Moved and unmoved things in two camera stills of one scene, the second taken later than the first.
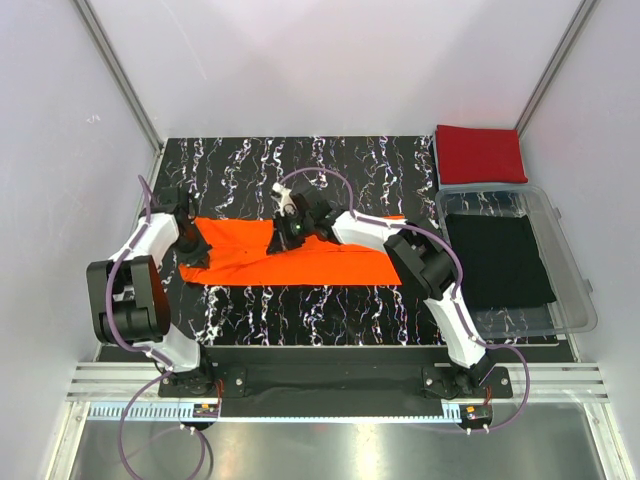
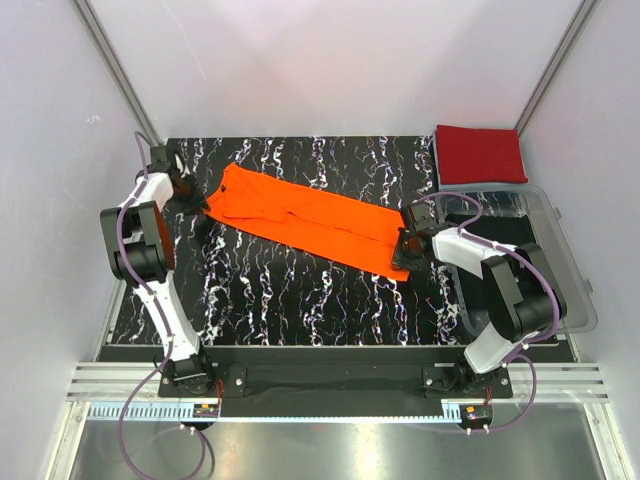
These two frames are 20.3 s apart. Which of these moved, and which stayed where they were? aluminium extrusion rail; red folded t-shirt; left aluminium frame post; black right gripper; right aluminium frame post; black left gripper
Moved: black right gripper; black left gripper
Stayed: red folded t-shirt; left aluminium frame post; right aluminium frame post; aluminium extrusion rail
